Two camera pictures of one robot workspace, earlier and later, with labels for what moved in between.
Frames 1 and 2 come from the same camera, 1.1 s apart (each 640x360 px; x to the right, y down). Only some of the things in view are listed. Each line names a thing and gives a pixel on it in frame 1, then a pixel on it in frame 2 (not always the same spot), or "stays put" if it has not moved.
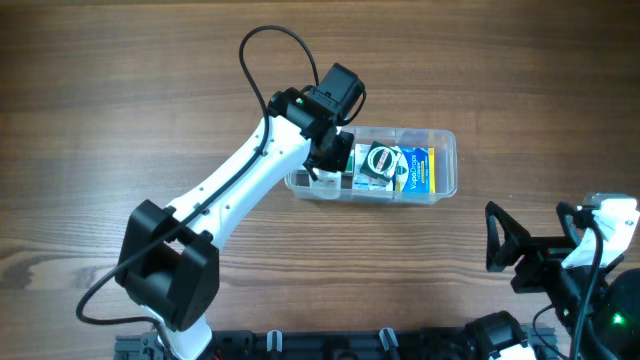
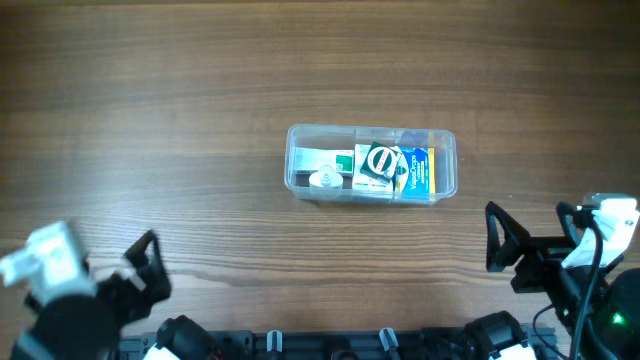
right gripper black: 523,257 stays put
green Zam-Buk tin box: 381,162 stays put
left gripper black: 333,153 → 122,288
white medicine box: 363,181 stays put
